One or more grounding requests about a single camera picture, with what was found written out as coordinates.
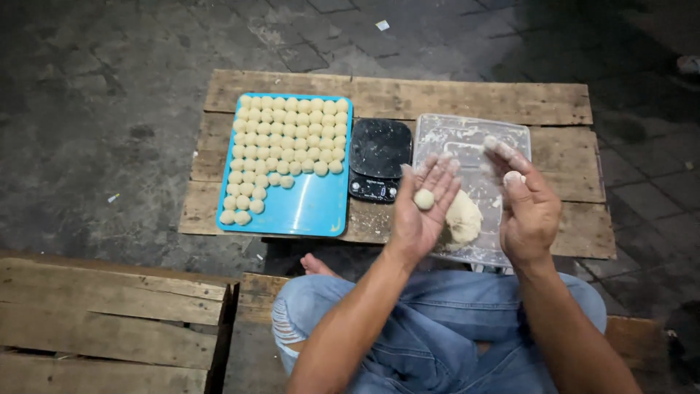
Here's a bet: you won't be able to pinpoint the person's left hand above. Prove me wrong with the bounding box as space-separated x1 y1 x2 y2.
390 152 463 261

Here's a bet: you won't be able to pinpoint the person's right hand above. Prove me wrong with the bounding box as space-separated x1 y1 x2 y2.
482 135 562 264

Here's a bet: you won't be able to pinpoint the large dough lump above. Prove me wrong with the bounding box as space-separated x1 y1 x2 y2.
444 189 484 246

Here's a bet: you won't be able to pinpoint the black digital kitchen scale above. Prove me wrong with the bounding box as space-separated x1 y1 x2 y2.
348 117 413 204

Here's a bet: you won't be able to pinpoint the person's blue ripped jeans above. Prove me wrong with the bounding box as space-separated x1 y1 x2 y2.
272 270 608 394

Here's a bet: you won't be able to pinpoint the person's bare foot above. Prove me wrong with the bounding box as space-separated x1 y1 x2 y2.
300 253 341 279

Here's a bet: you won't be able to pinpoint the clear floury plastic tray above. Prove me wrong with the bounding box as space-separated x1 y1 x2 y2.
411 113 532 269

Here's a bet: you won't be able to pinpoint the blue plastic tray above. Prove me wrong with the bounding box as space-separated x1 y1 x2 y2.
216 92 354 238

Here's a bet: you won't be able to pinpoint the wooden pallet table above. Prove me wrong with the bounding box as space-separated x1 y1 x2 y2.
179 69 617 260

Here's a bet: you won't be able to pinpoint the rows of shaped dough balls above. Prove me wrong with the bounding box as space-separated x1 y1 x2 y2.
219 95 351 227

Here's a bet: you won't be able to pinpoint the weathered wooden crate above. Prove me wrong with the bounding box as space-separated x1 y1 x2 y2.
0 257 240 394

